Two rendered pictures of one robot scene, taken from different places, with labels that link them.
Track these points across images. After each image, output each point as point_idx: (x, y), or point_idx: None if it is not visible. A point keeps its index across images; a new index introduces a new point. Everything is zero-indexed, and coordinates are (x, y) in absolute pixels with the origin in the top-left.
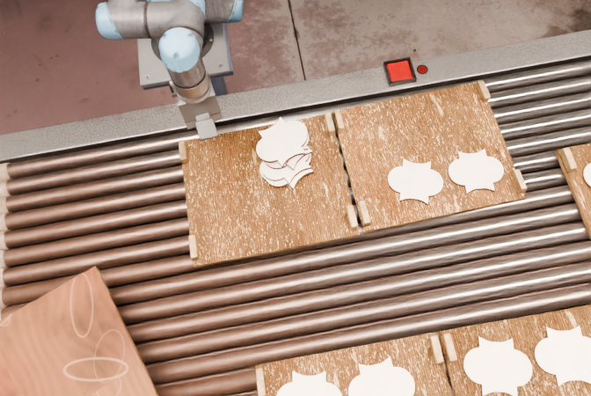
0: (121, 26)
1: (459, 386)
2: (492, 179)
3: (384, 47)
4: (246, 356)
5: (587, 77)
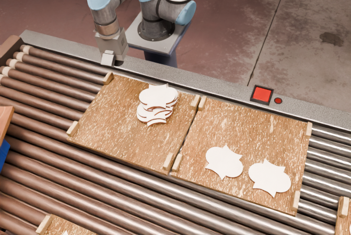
0: None
1: None
2: (277, 189)
3: None
4: (53, 206)
5: None
